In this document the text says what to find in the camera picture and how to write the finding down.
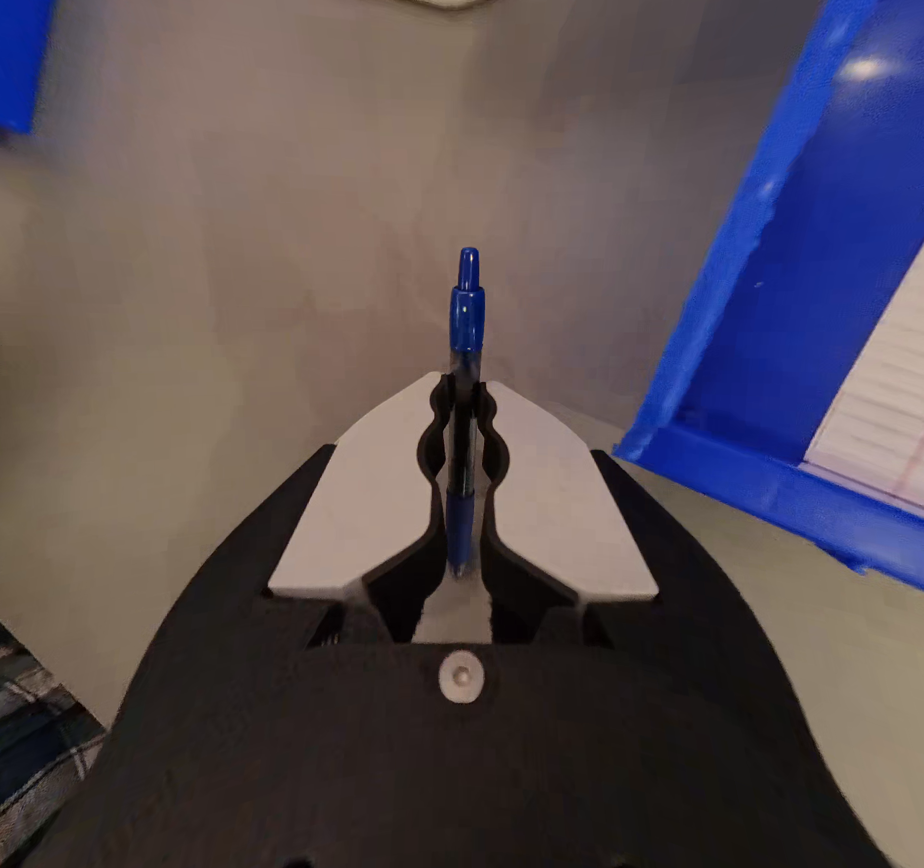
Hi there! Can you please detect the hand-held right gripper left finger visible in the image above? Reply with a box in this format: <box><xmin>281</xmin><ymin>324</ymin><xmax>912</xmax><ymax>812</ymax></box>
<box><xmin>269</xmin><ymin>371</ymin><xmax>454</xmax><ymax>644</ymax></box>

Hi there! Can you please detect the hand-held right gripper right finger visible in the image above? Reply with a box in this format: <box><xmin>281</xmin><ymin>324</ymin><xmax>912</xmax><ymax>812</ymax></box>
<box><xmin>475</xmin><ymin>381</ymin><xmax>659</xmax><ymax>644</ymax></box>

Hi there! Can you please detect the blue retractable pen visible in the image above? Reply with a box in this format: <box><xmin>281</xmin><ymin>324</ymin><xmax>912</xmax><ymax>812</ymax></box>
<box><xmin>444</xmin><ymin>247</ymin><xmax>486</xmax><ymax>580</ymax></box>

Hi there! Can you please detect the blue plastic bin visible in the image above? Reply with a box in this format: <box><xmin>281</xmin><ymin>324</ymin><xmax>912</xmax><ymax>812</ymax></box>
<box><xmin>614</xmin><ymin>0</ymin><xmax>924</xmax><ymax>591</ymax></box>
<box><xmin>0</xmin><ymin>0</ymin><xmax>66</xmax><ymax>136</ymax></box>

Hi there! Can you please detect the white lined legal pad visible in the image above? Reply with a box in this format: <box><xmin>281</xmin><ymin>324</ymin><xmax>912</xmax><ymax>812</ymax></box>
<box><xmin>803</xmin><ymin>247</ymin><xmax>924</xmax><ymax>511</ymax></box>

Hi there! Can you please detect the grey desk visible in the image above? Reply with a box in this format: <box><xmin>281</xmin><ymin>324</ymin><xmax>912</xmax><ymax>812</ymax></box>
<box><xmin>0</xmin><ymin>0</ymin><xmax>924</xmax><ymax>868</ymax></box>

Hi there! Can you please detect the plaid shirt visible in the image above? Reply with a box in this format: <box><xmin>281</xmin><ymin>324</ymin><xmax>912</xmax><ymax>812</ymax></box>
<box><xmin>0</xmin><ymin>623</ymin><xmax>109</xmax><ymax>868</ymax></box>

